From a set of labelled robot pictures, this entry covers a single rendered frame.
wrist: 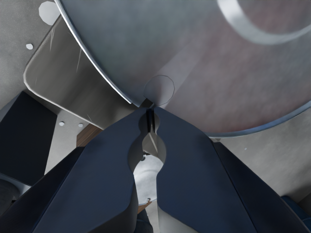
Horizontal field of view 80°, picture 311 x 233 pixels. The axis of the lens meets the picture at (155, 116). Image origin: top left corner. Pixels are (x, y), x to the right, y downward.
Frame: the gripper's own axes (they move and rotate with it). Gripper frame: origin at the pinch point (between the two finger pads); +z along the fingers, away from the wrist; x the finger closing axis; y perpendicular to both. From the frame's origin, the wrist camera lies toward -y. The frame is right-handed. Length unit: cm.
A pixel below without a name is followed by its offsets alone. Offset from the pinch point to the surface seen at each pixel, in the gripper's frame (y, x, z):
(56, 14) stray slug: -5.1, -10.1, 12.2
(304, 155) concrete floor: 140, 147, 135
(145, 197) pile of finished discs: 68, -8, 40
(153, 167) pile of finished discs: 51, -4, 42
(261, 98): 1.9, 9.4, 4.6
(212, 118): 2.8, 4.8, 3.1
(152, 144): 4.1, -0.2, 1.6
